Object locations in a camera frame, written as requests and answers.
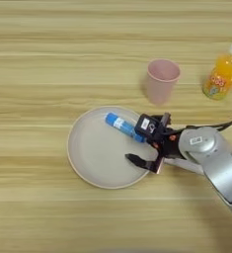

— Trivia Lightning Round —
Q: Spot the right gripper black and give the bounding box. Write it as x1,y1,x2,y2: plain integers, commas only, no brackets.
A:
124,112,189,175

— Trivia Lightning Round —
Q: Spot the pink plastic cup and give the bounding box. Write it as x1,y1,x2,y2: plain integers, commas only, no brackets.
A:
143,58,182,106

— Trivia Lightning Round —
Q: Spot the beige round plate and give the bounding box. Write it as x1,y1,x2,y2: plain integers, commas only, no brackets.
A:
66,105,160,190

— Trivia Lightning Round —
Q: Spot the orange juice bottle white cap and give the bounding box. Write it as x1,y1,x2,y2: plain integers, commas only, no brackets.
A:
201,42,232,102

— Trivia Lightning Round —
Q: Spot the small black box white label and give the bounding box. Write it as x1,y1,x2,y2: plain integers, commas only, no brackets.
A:
133,113,162,140

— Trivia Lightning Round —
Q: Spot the blue glue stick tube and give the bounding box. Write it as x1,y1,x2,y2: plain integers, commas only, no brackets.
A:
105,112,148,144

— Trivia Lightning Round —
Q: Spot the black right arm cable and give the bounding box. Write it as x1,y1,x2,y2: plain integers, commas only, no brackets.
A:
186,116,232,131

